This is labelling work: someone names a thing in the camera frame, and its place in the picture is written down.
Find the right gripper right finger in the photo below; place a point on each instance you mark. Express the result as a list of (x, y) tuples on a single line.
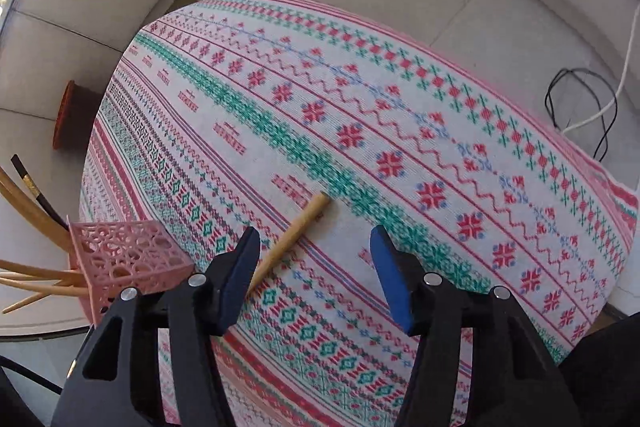
[(408, 289)]

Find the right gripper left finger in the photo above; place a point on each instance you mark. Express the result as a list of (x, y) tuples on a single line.
[(230, 274)]

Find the bamboo chopstick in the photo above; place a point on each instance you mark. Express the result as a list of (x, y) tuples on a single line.
[(34, 298), (34, 215), (288, 239), (72, 291), (16, 271)]

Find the black chopstick gold band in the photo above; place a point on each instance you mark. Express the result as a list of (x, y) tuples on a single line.
[(34, 190)]

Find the pink plastic utensil basket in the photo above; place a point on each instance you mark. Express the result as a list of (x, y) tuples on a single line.
[(116, 255)]

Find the embroidered patterned tablecloth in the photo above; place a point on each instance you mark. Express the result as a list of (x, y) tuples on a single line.
[(228, 114)]

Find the red-rimmed brown trash bin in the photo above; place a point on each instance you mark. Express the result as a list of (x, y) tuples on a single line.
[(73, 125)]

